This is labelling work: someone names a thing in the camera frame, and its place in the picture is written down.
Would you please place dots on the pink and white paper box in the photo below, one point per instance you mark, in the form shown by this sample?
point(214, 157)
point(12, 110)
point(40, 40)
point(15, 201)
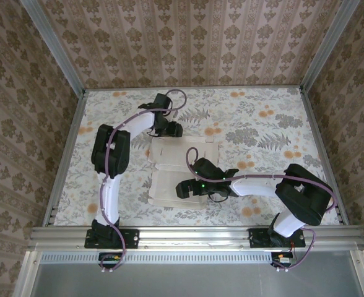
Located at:
point(166, 185)

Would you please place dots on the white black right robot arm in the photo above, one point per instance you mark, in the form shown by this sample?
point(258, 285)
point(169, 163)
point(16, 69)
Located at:
point(253, 187)

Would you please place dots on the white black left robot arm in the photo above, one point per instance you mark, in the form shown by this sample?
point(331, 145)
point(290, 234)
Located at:
point(110, 191)

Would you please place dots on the floral print tablecloth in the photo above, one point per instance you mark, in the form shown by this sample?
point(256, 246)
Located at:
point(107, 102)

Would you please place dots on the grey metal panel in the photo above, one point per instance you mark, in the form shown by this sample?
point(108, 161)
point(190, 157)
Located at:
point(185, 281)

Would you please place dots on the black power connector block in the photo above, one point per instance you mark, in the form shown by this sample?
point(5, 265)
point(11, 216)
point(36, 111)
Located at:
point(110, 259)
point(282, 259)

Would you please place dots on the aluminium table edge rail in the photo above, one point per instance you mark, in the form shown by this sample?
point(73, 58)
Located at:
point(194, 236)

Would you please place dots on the thin aluminium wall-side rail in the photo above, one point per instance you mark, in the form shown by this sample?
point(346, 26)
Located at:
point(231, 88)

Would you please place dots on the aluminium table side rail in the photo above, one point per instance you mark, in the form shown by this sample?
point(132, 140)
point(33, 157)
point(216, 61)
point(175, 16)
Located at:
point(72, 130)
point(316, 130)

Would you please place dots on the aluminium frame post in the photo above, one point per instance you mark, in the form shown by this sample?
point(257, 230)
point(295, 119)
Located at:
point(58, 49)
point(326, 46)

